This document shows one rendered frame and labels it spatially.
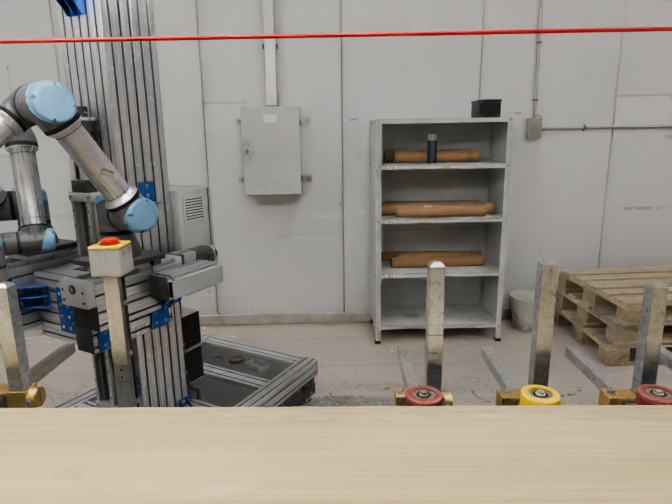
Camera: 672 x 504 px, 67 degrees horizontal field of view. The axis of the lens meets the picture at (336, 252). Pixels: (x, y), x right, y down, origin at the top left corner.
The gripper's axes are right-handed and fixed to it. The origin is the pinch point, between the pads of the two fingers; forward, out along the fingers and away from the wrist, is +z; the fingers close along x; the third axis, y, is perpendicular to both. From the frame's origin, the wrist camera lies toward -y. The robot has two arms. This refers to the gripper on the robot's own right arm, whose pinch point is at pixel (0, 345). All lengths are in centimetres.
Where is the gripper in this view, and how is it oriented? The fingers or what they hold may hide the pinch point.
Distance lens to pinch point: 193.0
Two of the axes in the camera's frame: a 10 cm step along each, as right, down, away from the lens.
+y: 0.2, -2.3, 9.7
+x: -10.0, 0.1, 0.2
